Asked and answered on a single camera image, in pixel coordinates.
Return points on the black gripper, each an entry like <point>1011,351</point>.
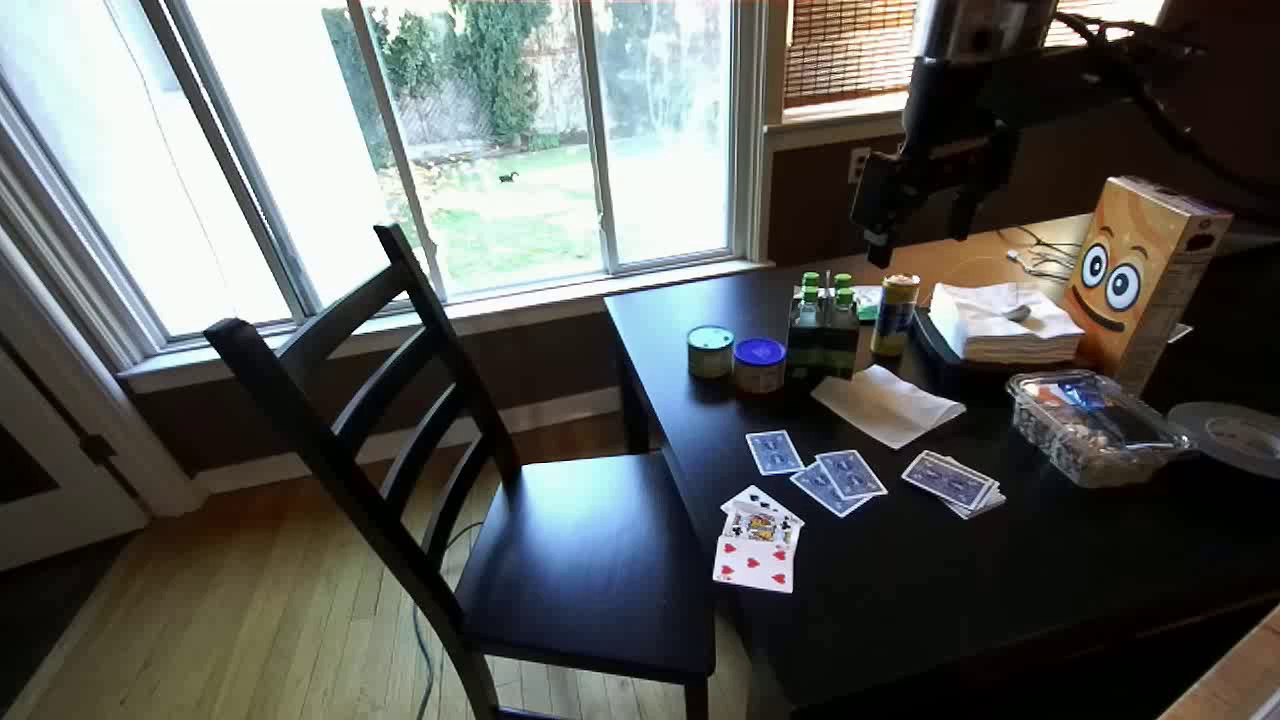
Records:
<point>958,113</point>

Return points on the white bottle with green cap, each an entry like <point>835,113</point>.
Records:
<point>811,287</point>
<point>843,287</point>
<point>843,312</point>
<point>811,312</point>

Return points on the Franka robot arm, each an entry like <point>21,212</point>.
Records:
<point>984,24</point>

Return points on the tall yellow-green carton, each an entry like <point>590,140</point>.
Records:
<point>902,312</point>

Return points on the stack of white napkins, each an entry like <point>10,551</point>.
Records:
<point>1000,325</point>

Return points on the small object on napkins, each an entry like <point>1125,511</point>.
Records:
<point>1023,312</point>

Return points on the bamboo window blind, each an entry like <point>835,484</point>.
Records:
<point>843,45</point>

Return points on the jar with blue lid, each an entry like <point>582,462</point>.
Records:
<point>761,361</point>

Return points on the orange box with cartoon face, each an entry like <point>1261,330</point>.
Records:
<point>1143,283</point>

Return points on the blue-backed playing card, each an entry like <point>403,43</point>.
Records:
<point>818,493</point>
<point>852,474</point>
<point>772,453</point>

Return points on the blue-backed card deck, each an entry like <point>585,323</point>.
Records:
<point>949,482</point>

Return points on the clear plastic container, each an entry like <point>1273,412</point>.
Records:
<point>1090,428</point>

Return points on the spades playing card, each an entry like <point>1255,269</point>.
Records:
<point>772,501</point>

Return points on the king of clubs card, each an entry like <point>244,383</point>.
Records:
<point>761,526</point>

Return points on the clear plastic lid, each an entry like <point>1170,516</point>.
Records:
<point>1233,434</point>

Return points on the hearts playing card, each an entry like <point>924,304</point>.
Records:
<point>755,567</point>

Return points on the black wooden slat-back chair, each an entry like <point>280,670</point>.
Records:
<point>585,563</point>

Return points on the light wooden board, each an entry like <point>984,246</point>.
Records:
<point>1233,681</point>

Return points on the white door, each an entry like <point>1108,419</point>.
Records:
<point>53,521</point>

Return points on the white wall outlet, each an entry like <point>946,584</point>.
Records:
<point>859,166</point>

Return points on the white window frame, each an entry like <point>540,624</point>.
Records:
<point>601,135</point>

